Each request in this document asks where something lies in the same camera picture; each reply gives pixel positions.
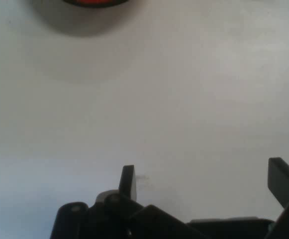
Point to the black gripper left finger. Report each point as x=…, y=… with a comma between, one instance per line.
x=124, y=214

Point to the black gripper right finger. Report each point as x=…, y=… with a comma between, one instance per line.
x=282, y=179

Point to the red round object black rim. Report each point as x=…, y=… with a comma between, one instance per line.
x=94, y=2

